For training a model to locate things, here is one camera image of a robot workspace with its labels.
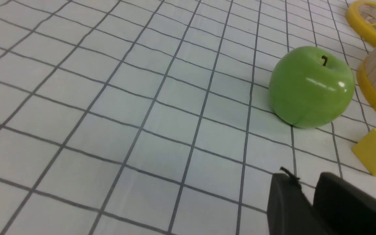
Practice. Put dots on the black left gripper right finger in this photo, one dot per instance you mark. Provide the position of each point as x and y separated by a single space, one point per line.
345 208

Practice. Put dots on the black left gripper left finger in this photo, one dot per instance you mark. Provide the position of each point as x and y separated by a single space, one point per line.
289 212

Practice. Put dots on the woven steamer lid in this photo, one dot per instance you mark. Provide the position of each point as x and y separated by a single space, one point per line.
361 17

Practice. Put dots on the green apple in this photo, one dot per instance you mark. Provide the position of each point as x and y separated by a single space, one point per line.
309 87

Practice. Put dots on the white grid tablecloth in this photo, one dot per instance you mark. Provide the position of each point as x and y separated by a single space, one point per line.
151 117

